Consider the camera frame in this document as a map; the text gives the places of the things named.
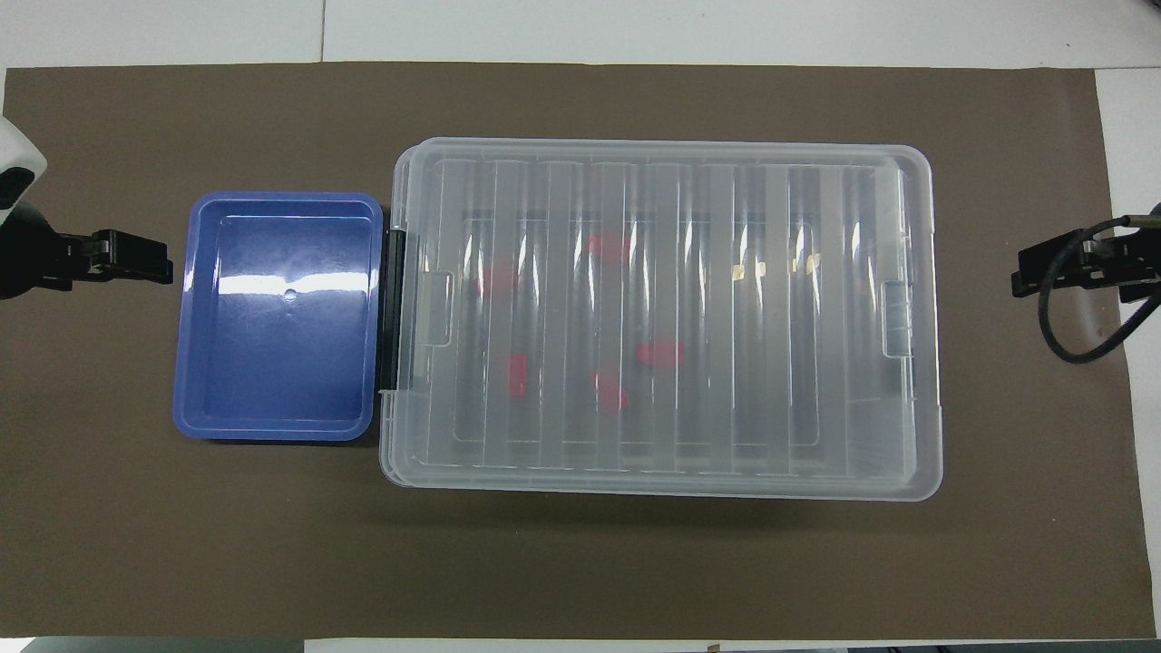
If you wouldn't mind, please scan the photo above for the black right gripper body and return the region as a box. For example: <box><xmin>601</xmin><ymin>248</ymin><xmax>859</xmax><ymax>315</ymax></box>
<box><xmin>1117</xmin><ymin>231</ymin><xmax>1161</xmax><ymax>305</ymax></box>

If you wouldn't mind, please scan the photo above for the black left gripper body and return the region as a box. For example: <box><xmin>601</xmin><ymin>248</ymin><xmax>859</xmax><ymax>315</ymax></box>
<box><xmin>0</xmin><ymin>204</ymin><xmax>95</xmax><ymax>300</ymax></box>

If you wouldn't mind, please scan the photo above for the clear ribbed box lid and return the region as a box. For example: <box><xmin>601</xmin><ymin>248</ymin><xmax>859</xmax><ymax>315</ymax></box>
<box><xmin>379</xmin><ymin>136</ymin><xmax>944</xmax><ymax>502</ymax></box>

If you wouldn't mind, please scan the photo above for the blue plastic tray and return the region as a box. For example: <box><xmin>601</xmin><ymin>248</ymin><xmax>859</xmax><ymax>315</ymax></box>
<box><xmin>172</xmin><ymin>191</ymin><xmax>385</xmax><ymax>443</ymax></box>

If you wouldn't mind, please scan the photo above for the clear plastic storage box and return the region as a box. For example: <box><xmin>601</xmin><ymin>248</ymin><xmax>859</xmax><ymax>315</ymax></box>
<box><xmin>379</xmin><ymin>138</ymin><xmax>944</xmax><ymax>502</ymax></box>

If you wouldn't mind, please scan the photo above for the brown table mat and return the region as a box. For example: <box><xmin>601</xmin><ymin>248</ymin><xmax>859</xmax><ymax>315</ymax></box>
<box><xmin>0</xmin><ymin>62</ymin><xmax>1146</xmax><ymax>643</ymax></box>

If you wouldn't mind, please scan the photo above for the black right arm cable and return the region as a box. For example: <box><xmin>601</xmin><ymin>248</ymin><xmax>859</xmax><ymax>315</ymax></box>
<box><xmin>1037</xmin><ymin>214</ymin><xmax>1161</xmax><ymax>365</ymax></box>

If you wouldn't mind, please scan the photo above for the black box latch handle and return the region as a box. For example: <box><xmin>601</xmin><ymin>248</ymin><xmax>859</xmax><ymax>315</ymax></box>
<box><xmin>381</xmin><ymin>229</ymin><xmax>406</xmax><ymax>393</ymax></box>

